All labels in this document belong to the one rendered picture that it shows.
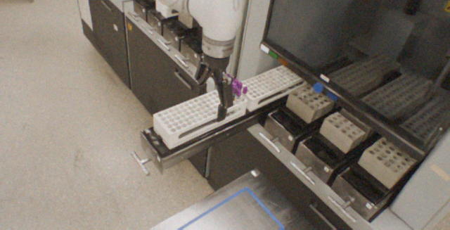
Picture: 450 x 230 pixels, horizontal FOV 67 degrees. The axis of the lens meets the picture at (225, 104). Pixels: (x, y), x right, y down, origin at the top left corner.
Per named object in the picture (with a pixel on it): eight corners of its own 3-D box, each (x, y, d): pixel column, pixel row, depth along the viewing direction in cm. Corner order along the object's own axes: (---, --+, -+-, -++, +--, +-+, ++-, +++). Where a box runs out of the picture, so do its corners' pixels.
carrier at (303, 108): (313, 122, 114) (318, 109, 110) (309, 124, 113) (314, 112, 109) (289, 103, 120) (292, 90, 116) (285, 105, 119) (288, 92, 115)
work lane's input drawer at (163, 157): (287, 82, 144) (292, 65, 138) (311, 100, 137) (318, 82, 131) (128, 152, 106) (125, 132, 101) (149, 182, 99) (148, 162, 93)
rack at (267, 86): (288, 74, 137) (292, 61, 133) (306, 87, 131) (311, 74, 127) (231, 98, 121) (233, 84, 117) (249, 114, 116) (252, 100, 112)
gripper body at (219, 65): (197, 47, 95) (195, 74, 101) (215, 62, 90) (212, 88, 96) (219, 41, 99) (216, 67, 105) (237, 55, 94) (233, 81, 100)
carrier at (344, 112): (367, 141, 110) (374, 127, 106) (363, 143, 109) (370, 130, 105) (339, 119, 116) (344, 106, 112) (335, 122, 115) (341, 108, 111)
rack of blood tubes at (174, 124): (227, 98, 120) (229, 84, 116) (245, 114, 115) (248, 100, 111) (152, 129, 105) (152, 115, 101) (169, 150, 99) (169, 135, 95)
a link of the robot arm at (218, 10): (247, 35, 91) (214, 16, 98) (256, -22, 81) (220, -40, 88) (217, 47, 85) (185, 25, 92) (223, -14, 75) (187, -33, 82)
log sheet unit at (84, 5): (81, 18, 261) (72, -28, 238) (95, 34, 246) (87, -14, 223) (77, 19, 260) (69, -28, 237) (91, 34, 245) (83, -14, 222)
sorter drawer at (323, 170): (399, 91, 148) (408, 74, 142) (429, 109, 141) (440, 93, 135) (285, 162, 110) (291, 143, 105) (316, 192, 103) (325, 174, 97)
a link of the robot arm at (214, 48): (216, 45, 86) (214, 64, 90) (242, 36, 91) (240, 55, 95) (195, 29, 91) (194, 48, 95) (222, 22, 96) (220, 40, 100)
